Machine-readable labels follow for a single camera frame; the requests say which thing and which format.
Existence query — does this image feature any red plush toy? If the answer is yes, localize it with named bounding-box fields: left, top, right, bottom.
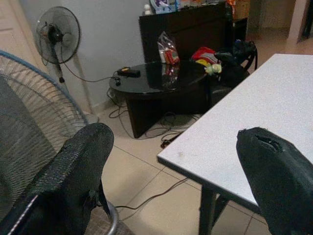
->
left=191, top=47, right=224, bottom=74

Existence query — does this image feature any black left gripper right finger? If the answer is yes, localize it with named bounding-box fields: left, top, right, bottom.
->
left=236, top=126, right=313, bottom=235

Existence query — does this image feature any pedestal fan power cable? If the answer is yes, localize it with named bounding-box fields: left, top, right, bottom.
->
left=60, top=45, right=118, bottom=83

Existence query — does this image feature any grey pedestal fan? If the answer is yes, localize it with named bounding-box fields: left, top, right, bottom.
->
left=35, top=6, right=100, bottom=124

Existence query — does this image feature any chrome frame chair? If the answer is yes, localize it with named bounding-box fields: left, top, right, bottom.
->
left=84, top=202, right=135, bottom=235

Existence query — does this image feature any thin black floor cable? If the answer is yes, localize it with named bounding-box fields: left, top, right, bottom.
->
left=114, top=177, right=189, bottom=212

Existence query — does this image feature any black cable tangle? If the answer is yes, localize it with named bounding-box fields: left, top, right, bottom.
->
left=106, top=88, right=199, bottom=149

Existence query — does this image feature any clear plastic snack bag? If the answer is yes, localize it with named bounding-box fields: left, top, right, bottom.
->
left=156, top=31, right=181, bottom=65

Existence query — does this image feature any orange cardboard box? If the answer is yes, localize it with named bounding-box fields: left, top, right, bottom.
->
left=226, top=0, right=251, bottom=20

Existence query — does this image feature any black wooden cabinet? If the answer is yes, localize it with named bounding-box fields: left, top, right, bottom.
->
left=138, top=1, right=248, bottom=65

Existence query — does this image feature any blue printed box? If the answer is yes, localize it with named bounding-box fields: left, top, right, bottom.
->
left=149, top=0, right=182, bottom=15

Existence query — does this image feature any large wire-grille fan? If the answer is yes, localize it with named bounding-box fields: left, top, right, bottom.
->
left=0, top=49, right=89, bottom=221

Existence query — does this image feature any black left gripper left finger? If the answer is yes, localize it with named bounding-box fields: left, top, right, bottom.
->
left=4, top=122, right=115, bottom=235

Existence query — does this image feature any black round coffee table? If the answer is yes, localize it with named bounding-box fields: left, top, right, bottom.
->
left=109, top=60, right=245, bottom=140

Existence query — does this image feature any black bag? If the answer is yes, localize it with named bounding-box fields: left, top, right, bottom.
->
left=214, top=40, right=259, bottom=87

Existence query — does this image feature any black table leg frame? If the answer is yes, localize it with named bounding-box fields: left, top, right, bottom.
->
left=198, top=185, right=230, bottom=235

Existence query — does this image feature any black power adapter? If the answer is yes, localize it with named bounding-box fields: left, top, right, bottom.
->
left=116, top=68, right=141, bottom=77

